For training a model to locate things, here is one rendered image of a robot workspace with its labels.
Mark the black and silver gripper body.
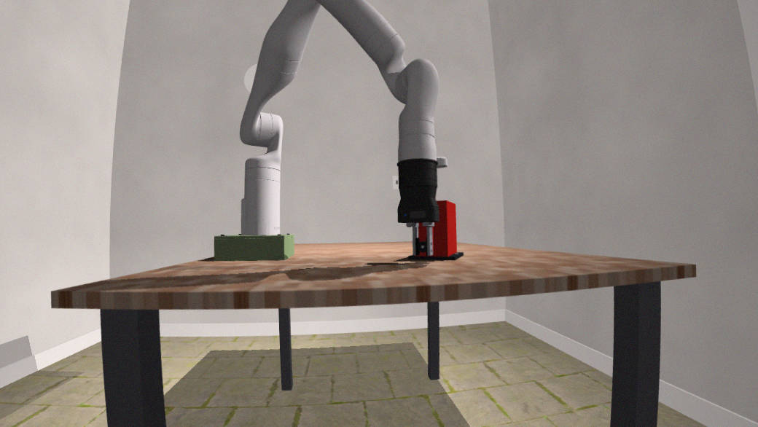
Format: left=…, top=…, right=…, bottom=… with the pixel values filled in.
left=397, top=133, right=448, bottom=223

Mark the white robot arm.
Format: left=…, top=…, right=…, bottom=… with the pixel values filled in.
left=240, top=0, right=439, bottom=235

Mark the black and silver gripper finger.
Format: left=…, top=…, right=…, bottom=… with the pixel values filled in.
left=407, top=222, right=420, bottom=256
left=423, top=222, right=434, bottom=256

